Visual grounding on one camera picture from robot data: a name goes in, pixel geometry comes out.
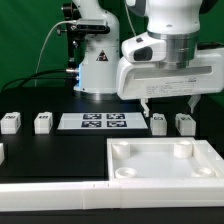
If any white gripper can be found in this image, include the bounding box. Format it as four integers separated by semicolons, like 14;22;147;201
116;48;224;118

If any white square tabletop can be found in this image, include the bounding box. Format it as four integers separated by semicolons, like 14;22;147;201
107;138;224;179

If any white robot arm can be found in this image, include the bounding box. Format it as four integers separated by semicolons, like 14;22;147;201
72;0;224;105

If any white block left edge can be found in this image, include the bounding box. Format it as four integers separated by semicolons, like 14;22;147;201
0;143;5;165

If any white front fence wall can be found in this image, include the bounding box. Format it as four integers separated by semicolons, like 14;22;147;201
0;178;224;212

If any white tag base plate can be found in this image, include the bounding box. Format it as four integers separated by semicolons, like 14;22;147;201
58;112;147;130

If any black cable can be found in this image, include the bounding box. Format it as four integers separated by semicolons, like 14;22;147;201
0;68;78;93

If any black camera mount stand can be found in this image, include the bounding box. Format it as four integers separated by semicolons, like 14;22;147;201
57;3;81;68

